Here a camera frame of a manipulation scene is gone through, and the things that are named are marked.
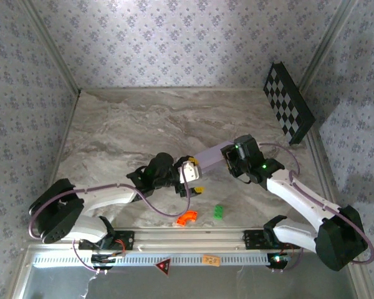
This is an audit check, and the white paper box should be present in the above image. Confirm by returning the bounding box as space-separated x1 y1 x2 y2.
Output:
191 140 236 176

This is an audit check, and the orange curved toy block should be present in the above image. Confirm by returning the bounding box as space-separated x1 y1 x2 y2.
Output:
176 210 199 227

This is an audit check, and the black checkerboard calibration board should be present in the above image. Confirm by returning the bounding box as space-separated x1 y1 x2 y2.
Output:
262 61 316 146

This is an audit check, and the orange label sticker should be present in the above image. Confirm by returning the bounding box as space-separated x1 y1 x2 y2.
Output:
202 254 221 267

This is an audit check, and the red triangle warning sticker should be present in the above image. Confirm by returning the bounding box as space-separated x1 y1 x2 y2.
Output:
155 257 172 277

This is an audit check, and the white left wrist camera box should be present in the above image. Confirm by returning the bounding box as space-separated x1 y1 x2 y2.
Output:
178 162 203 184

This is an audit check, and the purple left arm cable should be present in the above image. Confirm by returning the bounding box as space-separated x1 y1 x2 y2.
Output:
29 180 193 275

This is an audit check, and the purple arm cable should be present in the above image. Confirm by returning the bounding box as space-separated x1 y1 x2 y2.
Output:
258 142 374 274
29 180 193 275

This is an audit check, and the long aluminium mounting rail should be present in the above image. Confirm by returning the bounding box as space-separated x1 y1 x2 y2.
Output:
23 227 360 252

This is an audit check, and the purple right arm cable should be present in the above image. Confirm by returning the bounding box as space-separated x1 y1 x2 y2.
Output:
258 142 374 274

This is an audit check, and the grey slotted cable duct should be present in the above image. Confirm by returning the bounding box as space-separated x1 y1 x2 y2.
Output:
32 252 287 268

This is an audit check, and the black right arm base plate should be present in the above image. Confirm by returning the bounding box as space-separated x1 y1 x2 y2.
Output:
243 229 301 250

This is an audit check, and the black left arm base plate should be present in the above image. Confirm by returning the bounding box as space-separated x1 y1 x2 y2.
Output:
78 230 135 251

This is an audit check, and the aluminium frame bar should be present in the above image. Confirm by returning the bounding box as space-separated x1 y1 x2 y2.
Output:
36 90 82 230
308 129 343 227
79 87 266 93

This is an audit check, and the aluminium frame post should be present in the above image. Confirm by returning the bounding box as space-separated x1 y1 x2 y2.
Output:
18 0 82 96
299 0 360 93

